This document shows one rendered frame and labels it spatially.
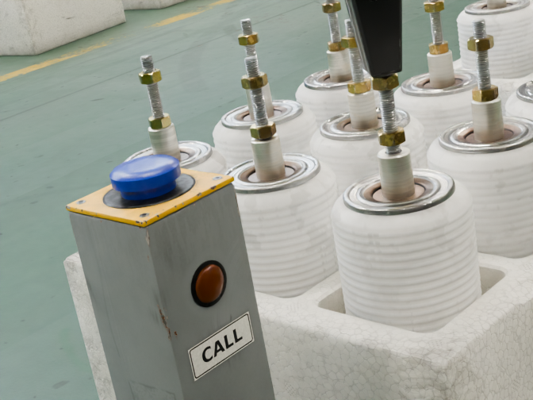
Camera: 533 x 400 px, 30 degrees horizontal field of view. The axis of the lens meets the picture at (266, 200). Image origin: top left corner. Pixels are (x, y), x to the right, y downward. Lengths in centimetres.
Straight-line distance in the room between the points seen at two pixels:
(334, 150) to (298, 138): 8
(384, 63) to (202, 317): 20
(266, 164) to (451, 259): 16
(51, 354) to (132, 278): 58
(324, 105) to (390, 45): 33
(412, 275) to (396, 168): 7
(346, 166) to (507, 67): 43
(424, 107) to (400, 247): 27
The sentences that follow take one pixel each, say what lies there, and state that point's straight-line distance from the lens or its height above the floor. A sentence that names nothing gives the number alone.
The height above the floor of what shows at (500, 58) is 20.
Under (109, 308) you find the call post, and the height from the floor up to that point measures 25.
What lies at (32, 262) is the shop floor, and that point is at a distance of 139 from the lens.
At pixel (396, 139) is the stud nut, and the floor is 29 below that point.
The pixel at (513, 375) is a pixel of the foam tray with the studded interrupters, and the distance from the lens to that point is 69.
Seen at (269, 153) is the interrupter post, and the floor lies 27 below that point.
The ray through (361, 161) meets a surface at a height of 24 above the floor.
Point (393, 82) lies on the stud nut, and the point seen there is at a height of 33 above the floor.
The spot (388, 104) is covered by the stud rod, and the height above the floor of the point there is 32.
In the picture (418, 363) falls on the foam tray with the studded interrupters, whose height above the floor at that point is 18.
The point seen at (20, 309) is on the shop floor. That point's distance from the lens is 126.
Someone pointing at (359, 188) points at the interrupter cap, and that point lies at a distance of 69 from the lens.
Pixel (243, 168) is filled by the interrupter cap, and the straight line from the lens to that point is 77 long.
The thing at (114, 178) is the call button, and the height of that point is 33.
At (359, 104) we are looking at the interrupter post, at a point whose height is 27.
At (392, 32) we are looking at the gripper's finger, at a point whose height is 36.
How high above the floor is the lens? 50
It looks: 20 degrees down
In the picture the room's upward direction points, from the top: 10 degrees counter-clockwise
